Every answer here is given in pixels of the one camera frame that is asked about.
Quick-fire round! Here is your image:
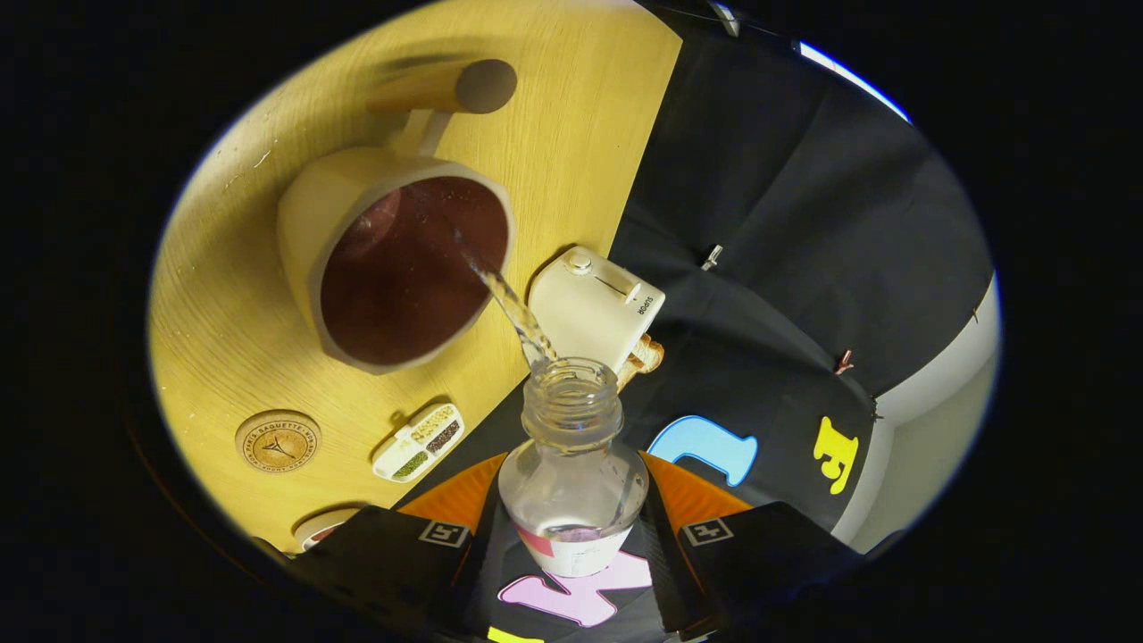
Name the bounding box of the beige cup with wooden handle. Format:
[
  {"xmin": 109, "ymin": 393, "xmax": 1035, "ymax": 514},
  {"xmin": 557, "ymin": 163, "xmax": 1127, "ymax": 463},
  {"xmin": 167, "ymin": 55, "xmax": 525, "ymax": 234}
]
[{"xmin": 277, "ymin": 58, "xmax": 519, "ymax": 374}]

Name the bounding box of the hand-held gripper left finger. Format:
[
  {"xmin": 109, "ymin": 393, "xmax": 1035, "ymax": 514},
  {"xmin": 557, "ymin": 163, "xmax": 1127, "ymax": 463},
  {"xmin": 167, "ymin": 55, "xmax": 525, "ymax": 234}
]
[{"xmin": 286, "ymin": 451, "xmax": 512, "ymax": 640}]

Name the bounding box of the clear plastic juice bottle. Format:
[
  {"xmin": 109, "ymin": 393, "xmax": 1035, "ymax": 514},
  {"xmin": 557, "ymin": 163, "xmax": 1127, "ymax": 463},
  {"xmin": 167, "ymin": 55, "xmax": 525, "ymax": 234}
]
[{"xmin": 497, "ymin": 357, "xmax": 650, "ymax": 578}]

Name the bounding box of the wooden table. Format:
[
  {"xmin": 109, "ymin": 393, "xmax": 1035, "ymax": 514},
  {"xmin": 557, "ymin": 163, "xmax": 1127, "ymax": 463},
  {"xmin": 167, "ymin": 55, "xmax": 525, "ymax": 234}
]
[{"xmin": 147, "ymin": 0, "xmax": 684, "ymax": 555}]

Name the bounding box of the white divided seed dish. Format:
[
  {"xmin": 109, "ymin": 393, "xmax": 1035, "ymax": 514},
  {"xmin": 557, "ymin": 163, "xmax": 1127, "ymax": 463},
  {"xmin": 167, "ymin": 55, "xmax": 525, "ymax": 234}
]
[{"xmin": 371, "ymin": 402, "xmax": 465, "ymax": 483}]

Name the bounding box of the white toaster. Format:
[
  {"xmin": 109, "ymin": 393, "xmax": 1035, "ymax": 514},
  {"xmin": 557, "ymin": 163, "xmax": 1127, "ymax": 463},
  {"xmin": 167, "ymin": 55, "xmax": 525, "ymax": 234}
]
[{"xmin": 527, "ymin": 246, "xmax": 667, "ymax": 376}]

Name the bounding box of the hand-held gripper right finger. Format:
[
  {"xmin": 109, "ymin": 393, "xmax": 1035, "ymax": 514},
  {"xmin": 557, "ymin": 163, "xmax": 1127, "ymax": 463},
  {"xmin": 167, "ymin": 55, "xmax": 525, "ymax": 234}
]
[{"xmin": 638, "ymin": 451, "xmax": 864, "ymax": 640}]

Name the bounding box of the black backdrop cloth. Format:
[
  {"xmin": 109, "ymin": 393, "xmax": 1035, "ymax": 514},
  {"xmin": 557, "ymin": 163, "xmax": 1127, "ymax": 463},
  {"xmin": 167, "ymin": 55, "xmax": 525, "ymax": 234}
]
[{"xmin": 402, "ymin": 0, "xmax": 997, "ymax": 643}]

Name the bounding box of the round wooden coaster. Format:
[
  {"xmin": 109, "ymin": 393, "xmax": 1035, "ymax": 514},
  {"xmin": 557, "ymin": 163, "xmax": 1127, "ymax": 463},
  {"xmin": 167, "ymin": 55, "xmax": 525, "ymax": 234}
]
[{"xmin": 235, "ymin": 410, "xmax": 322, "ymax": 473}]

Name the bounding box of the white round plate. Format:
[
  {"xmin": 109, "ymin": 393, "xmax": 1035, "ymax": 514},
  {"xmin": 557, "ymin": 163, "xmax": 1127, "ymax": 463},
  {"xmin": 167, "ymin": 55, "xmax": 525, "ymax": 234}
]
[{"xmin": 293, "ymin": 506, "xmax": 363, "ymax": 552}]

